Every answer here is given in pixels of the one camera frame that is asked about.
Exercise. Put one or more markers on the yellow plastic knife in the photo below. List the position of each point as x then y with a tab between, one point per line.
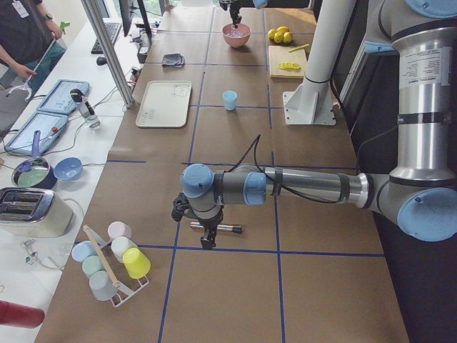
297	48

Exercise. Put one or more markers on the white cup rack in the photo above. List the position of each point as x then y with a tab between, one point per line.
124	291

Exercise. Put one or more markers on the grey folded cloth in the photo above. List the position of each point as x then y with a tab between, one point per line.
175	60

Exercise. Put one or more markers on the steel muddler black tip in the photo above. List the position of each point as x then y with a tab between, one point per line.
237	229

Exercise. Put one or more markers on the blue teach pendant near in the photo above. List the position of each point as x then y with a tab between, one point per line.
51	127

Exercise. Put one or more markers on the blue cup on rack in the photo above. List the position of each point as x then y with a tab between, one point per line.
82	250

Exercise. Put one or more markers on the white cup on rack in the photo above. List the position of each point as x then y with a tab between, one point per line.
119	245

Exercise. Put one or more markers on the wooden cutting board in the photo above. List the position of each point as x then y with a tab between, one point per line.
278	55

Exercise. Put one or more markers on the lemon slices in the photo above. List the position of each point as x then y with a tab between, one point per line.
289	66

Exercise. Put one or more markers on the green cup on rack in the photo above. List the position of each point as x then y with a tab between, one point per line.
92	265

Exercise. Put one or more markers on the blue teach pendant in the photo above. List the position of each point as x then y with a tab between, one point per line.
58	100
51	127

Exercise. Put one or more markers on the yellow lemon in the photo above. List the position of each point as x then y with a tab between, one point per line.
287	37
282	29
271	34
278	37

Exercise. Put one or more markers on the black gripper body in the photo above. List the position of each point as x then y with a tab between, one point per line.
233	7
209	223

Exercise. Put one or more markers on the blue bowl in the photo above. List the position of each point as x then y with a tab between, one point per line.
68	169

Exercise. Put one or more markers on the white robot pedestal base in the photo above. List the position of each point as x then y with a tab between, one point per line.
311	102

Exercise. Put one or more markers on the aluminium frame post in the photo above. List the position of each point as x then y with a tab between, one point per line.
94	15

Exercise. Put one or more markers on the clear water bottle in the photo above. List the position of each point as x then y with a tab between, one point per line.
85	109

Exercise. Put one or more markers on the black monitor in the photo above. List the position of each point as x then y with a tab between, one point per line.
127	9

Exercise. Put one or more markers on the blue teach pendant far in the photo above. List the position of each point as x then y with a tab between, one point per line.
58	100

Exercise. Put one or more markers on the blue saucepan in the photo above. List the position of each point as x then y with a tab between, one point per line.
35	172

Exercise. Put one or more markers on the yellow cup on rack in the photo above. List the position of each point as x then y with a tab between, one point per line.
136	262

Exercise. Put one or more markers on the pink bowl of ice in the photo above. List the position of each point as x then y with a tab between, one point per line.
236	36

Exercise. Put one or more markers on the black computer mouse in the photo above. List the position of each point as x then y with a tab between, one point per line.
100	61

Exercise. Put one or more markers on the pink cup on rack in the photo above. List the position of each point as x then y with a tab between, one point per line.
119	229

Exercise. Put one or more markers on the person in dark shirt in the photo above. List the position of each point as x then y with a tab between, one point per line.
27	29

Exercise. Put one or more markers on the grey cup on rack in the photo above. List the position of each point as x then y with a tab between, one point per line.
101	286

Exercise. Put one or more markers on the cream bear tray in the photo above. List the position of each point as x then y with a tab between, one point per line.
164	104

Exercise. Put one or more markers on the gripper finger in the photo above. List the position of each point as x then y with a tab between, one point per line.
238	19
233	17

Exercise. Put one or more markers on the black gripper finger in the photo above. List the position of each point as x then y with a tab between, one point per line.
208	240

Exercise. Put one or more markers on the red bottle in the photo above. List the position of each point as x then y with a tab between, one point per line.
18	315

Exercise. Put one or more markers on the light blue plastic cup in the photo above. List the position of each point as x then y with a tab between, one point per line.
230	99

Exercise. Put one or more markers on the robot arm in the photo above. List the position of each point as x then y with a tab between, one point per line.
258	4
418	195

